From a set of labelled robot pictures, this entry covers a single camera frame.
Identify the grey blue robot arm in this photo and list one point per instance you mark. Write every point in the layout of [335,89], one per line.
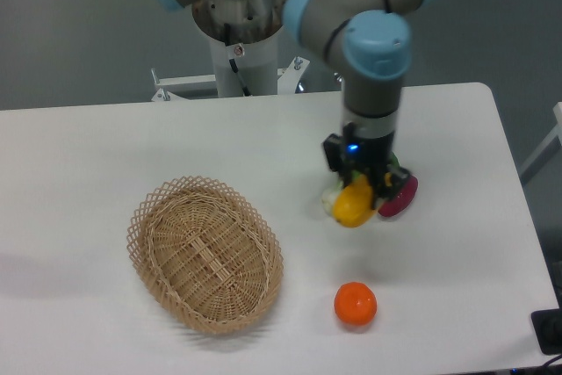
[367,42]

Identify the yellow mango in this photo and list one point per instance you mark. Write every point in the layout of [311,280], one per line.
[353,205]

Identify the woven wicker basket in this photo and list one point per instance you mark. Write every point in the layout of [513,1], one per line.
[206,255]

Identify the orange tangerine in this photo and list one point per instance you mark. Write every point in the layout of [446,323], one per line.
[355,304]

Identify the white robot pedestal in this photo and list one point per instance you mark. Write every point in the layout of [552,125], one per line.
[243,40]

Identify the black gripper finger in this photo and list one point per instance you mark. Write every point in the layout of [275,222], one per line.
[336,154]
[387,181]

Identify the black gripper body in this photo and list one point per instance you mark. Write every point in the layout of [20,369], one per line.
[368,156]

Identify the white frame at right edge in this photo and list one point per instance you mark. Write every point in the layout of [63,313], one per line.
[545,150]

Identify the black device at table edge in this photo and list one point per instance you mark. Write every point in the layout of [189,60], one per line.
[547,326]

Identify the green bok choy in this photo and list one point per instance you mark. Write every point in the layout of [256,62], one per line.
[331,194]

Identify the purple sweet potato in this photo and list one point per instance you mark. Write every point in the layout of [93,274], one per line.
[401,201]

